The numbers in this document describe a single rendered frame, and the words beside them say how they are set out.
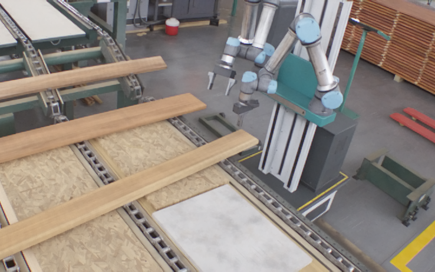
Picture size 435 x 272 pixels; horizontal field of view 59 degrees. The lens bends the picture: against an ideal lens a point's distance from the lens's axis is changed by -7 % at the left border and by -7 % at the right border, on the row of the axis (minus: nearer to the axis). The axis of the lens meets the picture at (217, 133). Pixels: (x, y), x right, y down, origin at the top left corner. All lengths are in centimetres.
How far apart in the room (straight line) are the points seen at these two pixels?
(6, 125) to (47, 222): 118
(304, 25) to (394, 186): 214
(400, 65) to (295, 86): 443
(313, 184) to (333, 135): 46
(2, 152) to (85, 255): 81
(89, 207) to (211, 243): 57
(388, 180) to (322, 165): 103
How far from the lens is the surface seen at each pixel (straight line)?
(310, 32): 213
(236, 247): 185
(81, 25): 374
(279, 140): 303
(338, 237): 334
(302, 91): 269
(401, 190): 384
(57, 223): 184
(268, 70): 235
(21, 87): 282
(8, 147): 233
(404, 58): 695
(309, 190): 314
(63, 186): 210
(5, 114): 290
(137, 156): 229
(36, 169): 222
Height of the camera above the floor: 217
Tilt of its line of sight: 31 degrees down
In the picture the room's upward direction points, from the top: 10 degrees clockwise
